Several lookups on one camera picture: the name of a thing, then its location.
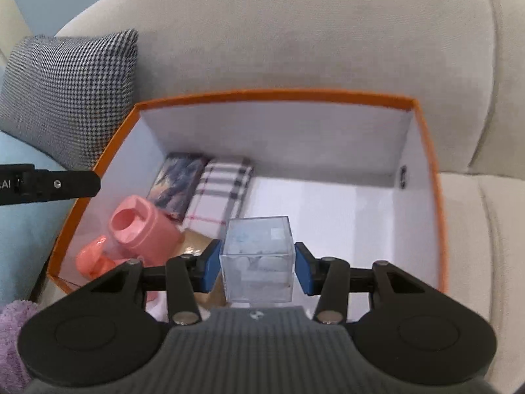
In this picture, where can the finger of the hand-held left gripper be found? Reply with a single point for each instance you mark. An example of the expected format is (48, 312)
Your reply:
(69, 185)

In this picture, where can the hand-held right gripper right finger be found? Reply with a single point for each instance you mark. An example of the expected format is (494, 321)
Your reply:
(303, 271)

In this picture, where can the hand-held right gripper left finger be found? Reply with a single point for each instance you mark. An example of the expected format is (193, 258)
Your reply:
(212, 266)

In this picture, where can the small brown box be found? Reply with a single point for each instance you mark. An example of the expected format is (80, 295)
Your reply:
(192, 244)

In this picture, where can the clear plastic box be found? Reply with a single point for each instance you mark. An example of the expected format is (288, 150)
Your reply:
(256, 262)

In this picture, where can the orange cardboard box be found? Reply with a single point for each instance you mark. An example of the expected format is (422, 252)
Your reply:
(328, 213)

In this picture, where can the pink plastic cup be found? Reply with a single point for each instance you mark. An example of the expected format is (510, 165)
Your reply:
(151, 234)

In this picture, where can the plaid case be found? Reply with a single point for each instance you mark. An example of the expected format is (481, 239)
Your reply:
(217, 197)

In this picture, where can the painting print card box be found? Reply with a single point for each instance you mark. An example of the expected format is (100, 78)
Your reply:
(176, 188)

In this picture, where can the light blue cushion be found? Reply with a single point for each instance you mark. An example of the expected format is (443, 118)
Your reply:
(24, 234)

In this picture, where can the houndstooth pillow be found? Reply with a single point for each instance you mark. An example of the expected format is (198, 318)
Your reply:
(69, 90)

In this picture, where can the purple fluffy rug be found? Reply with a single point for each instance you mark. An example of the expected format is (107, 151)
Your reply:
(16, 328)

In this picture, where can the beige sofa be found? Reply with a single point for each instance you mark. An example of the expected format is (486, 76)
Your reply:
(328, 28)

